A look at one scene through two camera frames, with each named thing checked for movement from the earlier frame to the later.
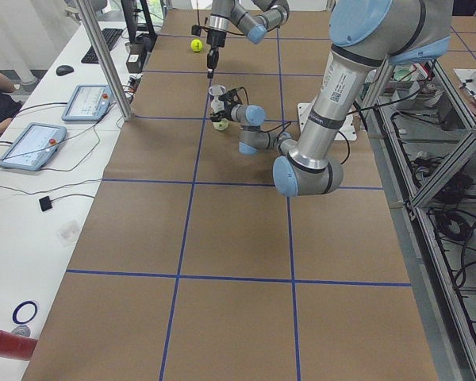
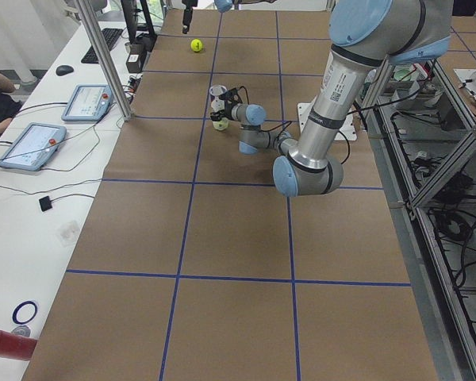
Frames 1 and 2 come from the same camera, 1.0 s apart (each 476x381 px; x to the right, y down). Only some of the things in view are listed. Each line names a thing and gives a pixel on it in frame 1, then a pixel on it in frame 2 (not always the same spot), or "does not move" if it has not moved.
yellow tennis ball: x=196 y=45 does not move
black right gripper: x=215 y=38 to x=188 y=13
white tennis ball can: x=217 y=105 does not move
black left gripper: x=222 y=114 does not move
